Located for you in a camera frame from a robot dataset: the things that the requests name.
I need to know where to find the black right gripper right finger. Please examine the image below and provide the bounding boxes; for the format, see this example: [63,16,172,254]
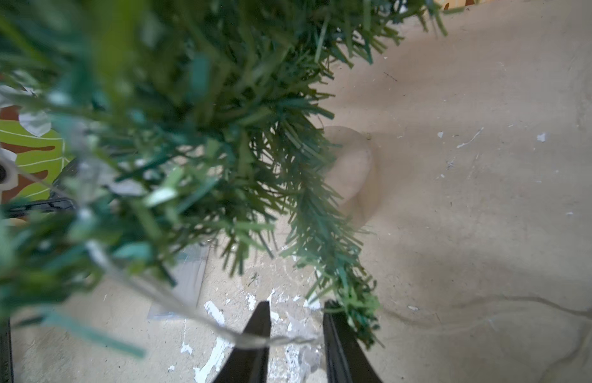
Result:
[322,300,382,383]

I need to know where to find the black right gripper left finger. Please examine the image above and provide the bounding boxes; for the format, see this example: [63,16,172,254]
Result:
[214,301,271,383]

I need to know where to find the clear string lights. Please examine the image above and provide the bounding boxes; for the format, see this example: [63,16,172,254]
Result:
[85,240,323,350]

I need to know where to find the small green christmas tree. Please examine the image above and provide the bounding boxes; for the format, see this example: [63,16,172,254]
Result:
[0,1,444,347]

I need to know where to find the clear battery box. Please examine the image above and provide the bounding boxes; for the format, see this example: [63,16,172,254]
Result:
[147,244,210,321]

